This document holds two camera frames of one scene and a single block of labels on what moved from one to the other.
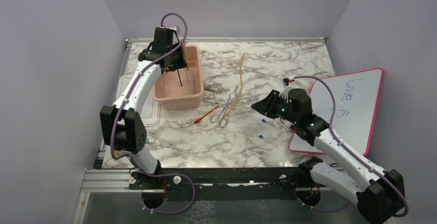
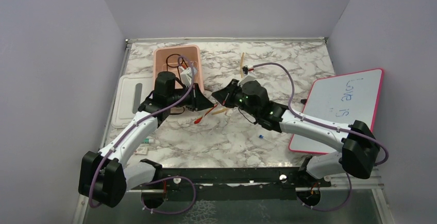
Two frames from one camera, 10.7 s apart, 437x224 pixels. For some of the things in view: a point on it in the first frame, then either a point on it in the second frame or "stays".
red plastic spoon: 199,120 stays
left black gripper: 181,64 to 198,100
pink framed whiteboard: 357,98 stays
